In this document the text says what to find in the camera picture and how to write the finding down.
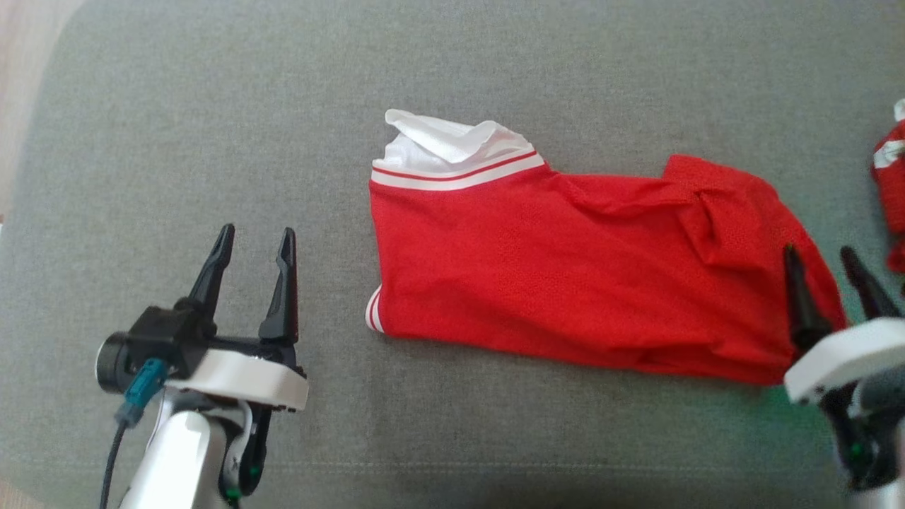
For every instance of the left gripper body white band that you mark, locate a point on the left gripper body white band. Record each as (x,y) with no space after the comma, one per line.
(247,375)

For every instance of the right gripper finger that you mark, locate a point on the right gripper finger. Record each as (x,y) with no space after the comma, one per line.
(868,290)
(802,304)

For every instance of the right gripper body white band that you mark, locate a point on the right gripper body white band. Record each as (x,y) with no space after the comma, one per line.
(841,357)

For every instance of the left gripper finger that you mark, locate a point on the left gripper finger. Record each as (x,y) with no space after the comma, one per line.
(284,297)
(214,272)

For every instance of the red shorts with white hem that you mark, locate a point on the red shorts with white hem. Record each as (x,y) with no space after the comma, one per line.
(894,198)

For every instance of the red jersey with striped trim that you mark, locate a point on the red jersey with striped trim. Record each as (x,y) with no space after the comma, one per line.
(530,268)

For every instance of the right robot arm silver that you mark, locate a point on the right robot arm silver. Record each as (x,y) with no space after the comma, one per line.
(892,424)

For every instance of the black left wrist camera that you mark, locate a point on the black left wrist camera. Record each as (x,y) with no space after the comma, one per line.
(162,332)

